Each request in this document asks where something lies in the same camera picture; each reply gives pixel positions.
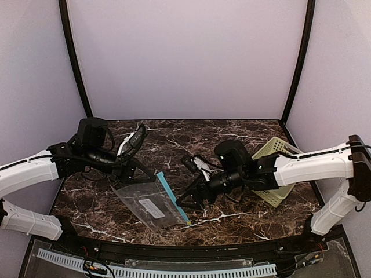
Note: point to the white slotted cable duct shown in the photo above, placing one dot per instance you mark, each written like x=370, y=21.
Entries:
x=141, y=268

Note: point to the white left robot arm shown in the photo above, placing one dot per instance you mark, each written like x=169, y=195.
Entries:
x=92, y=207

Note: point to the clear zip top bag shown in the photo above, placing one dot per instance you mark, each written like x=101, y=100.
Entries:
x=153, y=203

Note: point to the black front table rail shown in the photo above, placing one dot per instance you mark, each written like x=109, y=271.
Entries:
x=280, y=250

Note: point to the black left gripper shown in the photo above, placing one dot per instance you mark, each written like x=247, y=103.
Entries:
x=124, y=168

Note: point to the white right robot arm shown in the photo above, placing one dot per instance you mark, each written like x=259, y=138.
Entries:
x=349, y=161

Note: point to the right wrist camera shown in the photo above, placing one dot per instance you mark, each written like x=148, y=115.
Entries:
x=195, y=164

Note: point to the black left corner post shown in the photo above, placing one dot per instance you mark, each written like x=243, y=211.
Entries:
x=72, y=54

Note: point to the black corner frame post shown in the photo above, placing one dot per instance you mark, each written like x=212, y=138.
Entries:
x=305, y=39

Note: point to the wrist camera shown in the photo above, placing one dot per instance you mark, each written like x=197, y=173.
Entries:
x=133, y=141
x=195, y=164

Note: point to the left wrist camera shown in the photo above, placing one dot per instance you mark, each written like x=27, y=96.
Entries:
x=133, y=141

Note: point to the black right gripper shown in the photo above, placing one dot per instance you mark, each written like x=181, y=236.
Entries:
x=199, y=191

